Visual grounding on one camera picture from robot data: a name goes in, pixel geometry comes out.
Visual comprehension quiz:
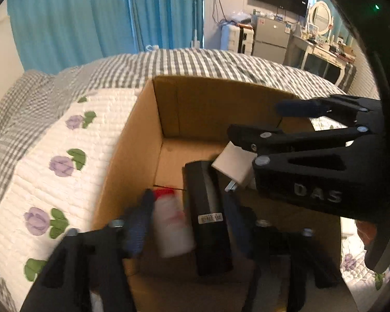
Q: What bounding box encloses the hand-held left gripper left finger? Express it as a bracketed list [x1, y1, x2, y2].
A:
[19, 188, 157, 312]

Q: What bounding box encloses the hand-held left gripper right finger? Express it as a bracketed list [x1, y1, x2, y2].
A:
[222, 194, 359, 312]

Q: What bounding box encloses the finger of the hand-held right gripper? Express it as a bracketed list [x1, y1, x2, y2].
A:
[227, 124, 388, 219]
[276, 95, 383, 134]

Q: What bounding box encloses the white power adapter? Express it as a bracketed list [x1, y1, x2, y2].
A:
[211, 141, 257, 191]

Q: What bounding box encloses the brown cardboard box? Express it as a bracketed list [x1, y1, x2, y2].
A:
[91, 75, 360, 312]

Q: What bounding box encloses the person's right hand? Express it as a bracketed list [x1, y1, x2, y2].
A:
[355, 218, 379, 251]

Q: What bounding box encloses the black rectangular box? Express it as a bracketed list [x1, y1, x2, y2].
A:
[182, 160, 233, 277]

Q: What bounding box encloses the white bottle with red cap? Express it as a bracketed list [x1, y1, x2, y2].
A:
[151, 188, 196, 259]

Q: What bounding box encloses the white vanity table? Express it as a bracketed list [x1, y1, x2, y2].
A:
[284, 34, 357, 87]

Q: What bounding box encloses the silver refrigerator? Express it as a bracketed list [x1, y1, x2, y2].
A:
[252, 16, 292, 64]

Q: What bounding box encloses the oval white-framed mirror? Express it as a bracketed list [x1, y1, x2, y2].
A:
[307, 1, 332, 36]

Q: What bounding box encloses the white suitcase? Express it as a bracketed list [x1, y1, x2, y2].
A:
[220, 24, 241, 53]

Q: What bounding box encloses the grey gingham bedsheet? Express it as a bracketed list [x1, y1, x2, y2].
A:
[0, 48, 349, 300]

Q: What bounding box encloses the blue curtain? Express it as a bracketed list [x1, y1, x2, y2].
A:
[6, 0, 132, 74]
[127, 0, 205, 53]

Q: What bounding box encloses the black wall cable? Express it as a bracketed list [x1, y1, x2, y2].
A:
[212, 0, 229, 27]

